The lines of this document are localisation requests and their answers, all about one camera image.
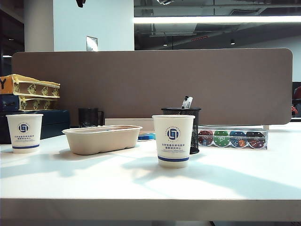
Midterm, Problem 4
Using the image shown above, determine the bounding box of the black and white pen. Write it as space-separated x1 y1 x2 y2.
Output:
181 96 194 109

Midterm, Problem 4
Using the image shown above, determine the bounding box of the black mesh pen holder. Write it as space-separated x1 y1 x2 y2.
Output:
161 107 202 155

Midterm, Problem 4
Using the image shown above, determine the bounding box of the ceiling light strip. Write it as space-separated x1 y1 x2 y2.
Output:
134 15 301 24

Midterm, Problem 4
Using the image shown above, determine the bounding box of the brown desk partition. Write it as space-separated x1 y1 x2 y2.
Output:
11 48 294 126

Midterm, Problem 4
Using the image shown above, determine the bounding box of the blue puzzle box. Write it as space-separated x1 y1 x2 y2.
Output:
0 94 59 112

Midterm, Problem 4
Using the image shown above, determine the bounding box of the dark translucent mug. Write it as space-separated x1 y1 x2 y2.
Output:
78 107 105 129

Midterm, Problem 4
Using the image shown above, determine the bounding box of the dark blue plastic case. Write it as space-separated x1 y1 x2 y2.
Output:
0 110 71 145

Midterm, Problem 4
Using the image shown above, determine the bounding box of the teal letter card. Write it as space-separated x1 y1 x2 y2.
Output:
138 133 156 141

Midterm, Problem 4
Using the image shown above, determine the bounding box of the beige pulp tray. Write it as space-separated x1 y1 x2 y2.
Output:
62 125 143 155

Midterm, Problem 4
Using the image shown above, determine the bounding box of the red poker chip stack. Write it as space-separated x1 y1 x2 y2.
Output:
198 130 214 146

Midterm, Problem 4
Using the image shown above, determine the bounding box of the clear acrylic chip case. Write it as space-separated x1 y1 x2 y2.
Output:
198 126 269 151

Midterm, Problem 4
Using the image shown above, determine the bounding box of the green poker chip stack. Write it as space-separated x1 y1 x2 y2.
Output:
213 130 230 147

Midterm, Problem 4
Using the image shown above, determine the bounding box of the white paper cup blue logo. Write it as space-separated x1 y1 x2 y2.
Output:
6 113 44 154
151 114 196 169

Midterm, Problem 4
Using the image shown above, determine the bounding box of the blue poker chip stack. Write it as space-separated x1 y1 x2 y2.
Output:
230 130 246 148

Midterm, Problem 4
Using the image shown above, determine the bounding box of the dark brown poker chip stack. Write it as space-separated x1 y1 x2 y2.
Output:
246 131 266 149

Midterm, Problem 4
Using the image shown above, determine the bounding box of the silver cable flap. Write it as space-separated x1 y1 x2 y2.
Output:
105 118 155 126

